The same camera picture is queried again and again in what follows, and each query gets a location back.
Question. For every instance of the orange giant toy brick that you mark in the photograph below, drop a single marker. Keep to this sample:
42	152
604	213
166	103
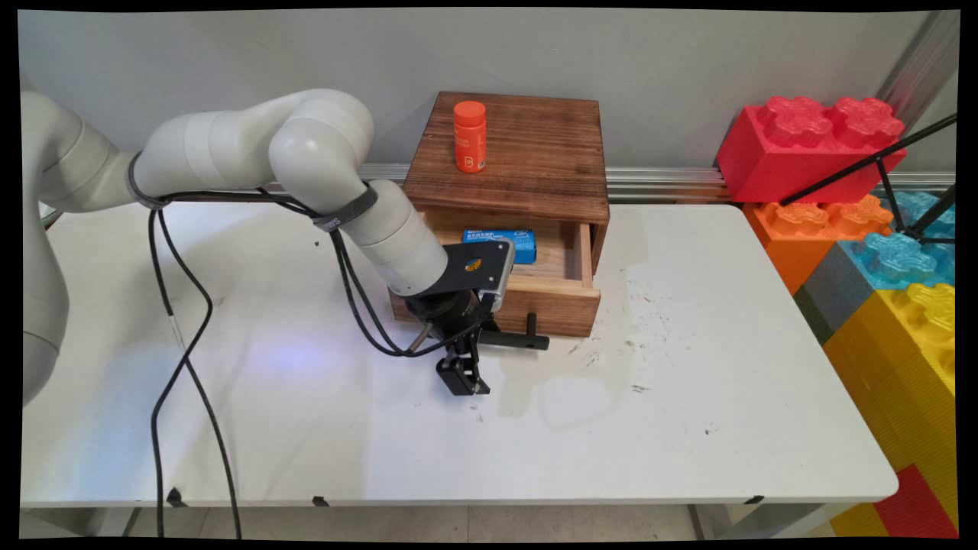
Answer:
802	229

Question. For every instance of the light wooden drawer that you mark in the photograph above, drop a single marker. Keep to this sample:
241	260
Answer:
558	294

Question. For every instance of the grey giant toy brick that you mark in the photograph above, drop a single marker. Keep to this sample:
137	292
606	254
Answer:
833	294

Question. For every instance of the blue cardboard box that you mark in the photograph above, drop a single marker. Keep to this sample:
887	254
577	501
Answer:
519	243

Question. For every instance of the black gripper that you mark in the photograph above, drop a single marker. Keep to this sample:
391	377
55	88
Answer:
451	312

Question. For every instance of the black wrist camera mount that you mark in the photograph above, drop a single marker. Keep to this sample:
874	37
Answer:
481	263

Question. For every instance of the yellow giant toy brick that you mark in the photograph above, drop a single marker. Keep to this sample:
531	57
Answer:
901	367

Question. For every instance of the red giant toy brick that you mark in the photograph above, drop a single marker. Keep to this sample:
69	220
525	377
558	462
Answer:
802	149

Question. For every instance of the orange plastic bottle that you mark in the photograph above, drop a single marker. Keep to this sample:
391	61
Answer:
469	137

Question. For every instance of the brown wooden drawer cabinet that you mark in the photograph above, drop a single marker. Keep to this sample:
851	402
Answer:
527	156

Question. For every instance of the light blue giant toy brick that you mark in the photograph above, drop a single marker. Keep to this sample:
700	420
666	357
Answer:
894	256

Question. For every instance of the black tripod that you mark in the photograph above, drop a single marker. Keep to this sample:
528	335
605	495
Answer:
890	179

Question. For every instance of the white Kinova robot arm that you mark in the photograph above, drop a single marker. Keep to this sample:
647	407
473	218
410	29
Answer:
229	153

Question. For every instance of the small red toy brick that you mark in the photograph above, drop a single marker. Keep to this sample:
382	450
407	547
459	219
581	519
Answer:
917	508

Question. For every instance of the aluminium profile post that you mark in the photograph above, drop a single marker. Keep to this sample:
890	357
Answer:
921	69

